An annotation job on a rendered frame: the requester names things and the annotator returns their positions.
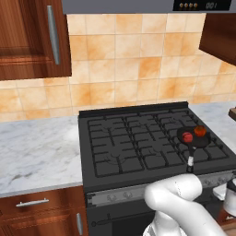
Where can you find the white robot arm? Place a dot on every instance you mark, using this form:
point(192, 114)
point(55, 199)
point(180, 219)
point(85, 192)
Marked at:
point(181, 202)

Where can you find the red tomato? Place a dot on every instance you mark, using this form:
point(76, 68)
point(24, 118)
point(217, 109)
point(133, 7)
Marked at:
point(187, 137)

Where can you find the black frying pan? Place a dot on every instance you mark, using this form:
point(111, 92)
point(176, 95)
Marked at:
point(196, 142)

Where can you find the black gas stove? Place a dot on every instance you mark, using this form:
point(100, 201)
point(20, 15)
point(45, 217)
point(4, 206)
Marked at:
point(129, 144)

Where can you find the grey stove knob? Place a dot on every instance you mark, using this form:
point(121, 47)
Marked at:
point(127, 194)
point(209, 182)
point(111, 197)
point(221, 180)

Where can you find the brown wooden drawer front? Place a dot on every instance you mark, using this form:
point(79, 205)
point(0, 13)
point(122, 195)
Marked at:
point(61, 199)

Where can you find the grey range hood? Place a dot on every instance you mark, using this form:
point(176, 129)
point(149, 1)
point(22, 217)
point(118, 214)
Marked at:
point(123, 6)

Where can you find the brown wooden base cupboard door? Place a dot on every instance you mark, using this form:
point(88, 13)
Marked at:
point(46, 226)

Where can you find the brown wooden base cupboard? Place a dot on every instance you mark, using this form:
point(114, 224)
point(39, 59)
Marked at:
point(226, 218)

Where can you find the brown wooden wall cupboard door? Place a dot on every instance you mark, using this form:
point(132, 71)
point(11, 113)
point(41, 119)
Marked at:
point(24, 37)

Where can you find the dark brown wall cupboard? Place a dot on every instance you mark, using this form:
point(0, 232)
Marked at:
point(219, 37)

